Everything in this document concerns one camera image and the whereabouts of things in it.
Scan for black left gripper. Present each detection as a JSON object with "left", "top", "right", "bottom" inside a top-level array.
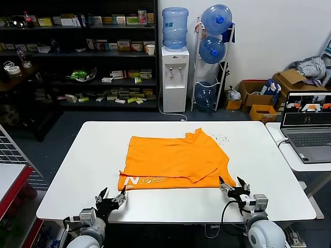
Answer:
[{"left": 95, "top": 184, "right": 127, "bottom": 220}]

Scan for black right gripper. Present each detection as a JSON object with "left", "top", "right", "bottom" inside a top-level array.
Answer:
[{"left": 219, "top": 175, "right": 253, "bottom": 207}]

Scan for orange t-shirt with white print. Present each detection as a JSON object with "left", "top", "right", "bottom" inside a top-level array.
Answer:
[{"left": 117, "top": 127, "right": 237, "bottom": 192}]

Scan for grey clothes pile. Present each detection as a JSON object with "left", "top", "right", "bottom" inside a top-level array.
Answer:
[{"left": 288, "top": 56, "right": 328, "bottom": 86}]

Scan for white side table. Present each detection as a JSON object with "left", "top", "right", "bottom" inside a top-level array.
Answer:
[{"left": 265, "top": 121, "right": 331, "bottom": 220}]

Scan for white work table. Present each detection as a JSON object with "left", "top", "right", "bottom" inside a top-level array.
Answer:
[{"left": 36, "top": 120, "right": 317, "bottom": 248}]

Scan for orange cardboard box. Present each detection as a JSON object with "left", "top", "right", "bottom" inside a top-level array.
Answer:
[{"left": 249, "top": 104, "right": 278, "bottom": 122}]

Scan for small yellow box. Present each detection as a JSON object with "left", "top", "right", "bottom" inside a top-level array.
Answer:
[{"left": 224, "top": 98, "right": 243, "bottom": 111}]

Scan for grey laptop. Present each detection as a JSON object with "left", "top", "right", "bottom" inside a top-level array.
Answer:
[{"left": 280, "top": 91, "right": 331, "bottom": 164}]

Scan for open brown cardboard box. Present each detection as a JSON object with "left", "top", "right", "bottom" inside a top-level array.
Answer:
[{"left": 238, "top": 80, "right": 275, "bottom": 107}]

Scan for white plastic bag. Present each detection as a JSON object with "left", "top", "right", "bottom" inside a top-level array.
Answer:
[{"left": 226, "top": 86, "right": 241, "bottom": 101}]

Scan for red-edged white cart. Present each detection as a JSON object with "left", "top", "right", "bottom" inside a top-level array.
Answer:
[{"left": 0, "top": 163, "right": 33, "bottom": 220}]

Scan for blue and white bag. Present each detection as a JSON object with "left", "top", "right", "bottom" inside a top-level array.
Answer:
[{"left": 260, "top": 79, "right": 282, "bottom": 98}]

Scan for white water dispenser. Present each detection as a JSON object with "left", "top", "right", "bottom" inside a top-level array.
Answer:
[{"left": 161, "top": 46, "right": 190, "bottom": 113}]

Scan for large brown cardboard box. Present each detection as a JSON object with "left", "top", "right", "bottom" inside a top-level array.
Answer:
[{"left": 272, "top": 68, "right": 329, "bottom": 112}]

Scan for bowl of green items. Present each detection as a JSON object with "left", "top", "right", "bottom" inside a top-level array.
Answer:
[{"left": 65, "top": 66, "right": 97, "bottom": 83}]

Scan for dark wooden desk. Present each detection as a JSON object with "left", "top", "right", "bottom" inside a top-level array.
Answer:
[{"left": 0, "top": 64, "right": 64, "bottom": 143}]

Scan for black shelf unit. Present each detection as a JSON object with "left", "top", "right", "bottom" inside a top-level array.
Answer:
[{"left": 0, "top": 0, "right": 159, "bottom": 112}]

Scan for dark blue cloth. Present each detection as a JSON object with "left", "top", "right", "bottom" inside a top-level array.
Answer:
[{"left": 221, "top": 24, "right": 236, "bottom": 43}]

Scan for yellow green carton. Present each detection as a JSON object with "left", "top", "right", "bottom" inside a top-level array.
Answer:
[{"left": 117, "top": 39, "right": 131, "bottom": 51}]

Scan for white tape roll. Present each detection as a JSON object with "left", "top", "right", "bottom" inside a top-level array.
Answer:
[{"left": 4, "top": 60, "right": 21, "bottom": 77}]

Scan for clear bottle purple contents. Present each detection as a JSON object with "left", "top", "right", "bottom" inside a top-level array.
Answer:
[{"left": 17, "top": 49, "right": 32, "bottom": 68}]

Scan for blue water jug with label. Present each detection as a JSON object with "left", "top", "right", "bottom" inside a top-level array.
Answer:
[{"left": 162, "top": 7, "right": 189, "bottom": 51}]

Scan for wide white carton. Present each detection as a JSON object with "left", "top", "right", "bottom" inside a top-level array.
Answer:
[{"left": 59, "top": 17, "right": 78, "bottom": 26}]

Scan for cola bottle red label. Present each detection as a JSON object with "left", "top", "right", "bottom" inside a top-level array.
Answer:
[{"left": 23, "top": 10, "right": 35, "bottom": 28}]

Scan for shiny metal bowl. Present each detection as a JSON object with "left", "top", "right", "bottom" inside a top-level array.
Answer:
[{"left": 10, "top": 14, "right": 26, "bottom": 28}]

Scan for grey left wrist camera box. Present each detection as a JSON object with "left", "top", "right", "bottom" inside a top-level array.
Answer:
[{"left": 79, "top": 207, "right": 97, "bottom": 225}]

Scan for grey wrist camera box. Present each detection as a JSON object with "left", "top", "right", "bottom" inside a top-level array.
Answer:
[
  {"left": 252, "top": 193, "right": 269, "bottom": 213},
  {"left": 79, "top": 207, "right": 97, "bottom": 225}
]

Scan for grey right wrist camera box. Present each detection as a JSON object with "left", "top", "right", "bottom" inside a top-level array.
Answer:
[{"left": 252, "top": 193, "right": 269, "bottom": 213}]

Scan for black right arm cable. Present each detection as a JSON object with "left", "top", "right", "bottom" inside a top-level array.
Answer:
[{"left": 221, "top": 200, "right": 246, "bottom": 236}]

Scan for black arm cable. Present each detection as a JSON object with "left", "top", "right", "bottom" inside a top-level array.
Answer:
[
  {"left": 221, "top": 200, "right": 246, "bottom": 236},
  {"left": 63, "top": 216, "right": 86, "bottom": 232}
]

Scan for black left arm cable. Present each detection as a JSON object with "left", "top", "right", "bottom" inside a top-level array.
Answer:
[{"left": 63, "top": 216, "right": 86, "bottom": 232}]

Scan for white dispenser power cord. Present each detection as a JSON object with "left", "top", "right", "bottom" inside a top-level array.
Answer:
[{"left": 158, "top": 82, "right": 188, "bottom": 121}]

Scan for white wire grid panel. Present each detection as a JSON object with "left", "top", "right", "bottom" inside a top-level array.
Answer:
[{"left": 0, "top": 123, "right": 46, "bottom": 187}]

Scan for white wire jug rack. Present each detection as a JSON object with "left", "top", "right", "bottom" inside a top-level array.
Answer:
[{"left": 190, "top": 17, "right": 236, "bottom": 112}]

